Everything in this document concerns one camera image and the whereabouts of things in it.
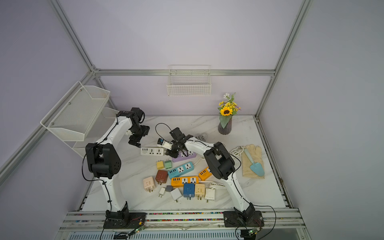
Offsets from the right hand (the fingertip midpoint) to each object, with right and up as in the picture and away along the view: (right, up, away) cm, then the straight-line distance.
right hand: (169, 153), depth 97 cm
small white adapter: (+7, -20, -17) cm, 27 cm away
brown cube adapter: (-2, -11, -13) cm, 18 cm away
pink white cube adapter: (-8, -14, -17) cm, 24 cm away
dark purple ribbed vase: (+35, +18, -11) cm, 41 cm away
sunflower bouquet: (+37, +29, -8) cm, 48 cm away
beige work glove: (+58, -1, +1) cm, 58 cm away
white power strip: (-10, +2, -4) cm, 11 cm away
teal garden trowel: (+56, -9, -4) cm, 57 cm away
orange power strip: (+23, -11, -11) cm, 28 cm away
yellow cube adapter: (-4, -7, -6) cm, 10 cm away
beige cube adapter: (+20, -17, -19) cm, 33 cm away
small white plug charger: (-1, -19, -16) cm, 25 cm away
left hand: (-14, +10, -5) cm, 17 cm away
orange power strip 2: (+8, -14, -13) cm, 21 cm away
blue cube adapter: (+14, -17, -19) cm, 29 cm away
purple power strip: (+8, -2, -2) cm, 9 cm away
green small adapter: (0, -6, -5) cm, 8 cm away
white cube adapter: (+25, -19, -18) cm, 37 cm away
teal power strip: (+9, -9, -9) cm, 16 cm away
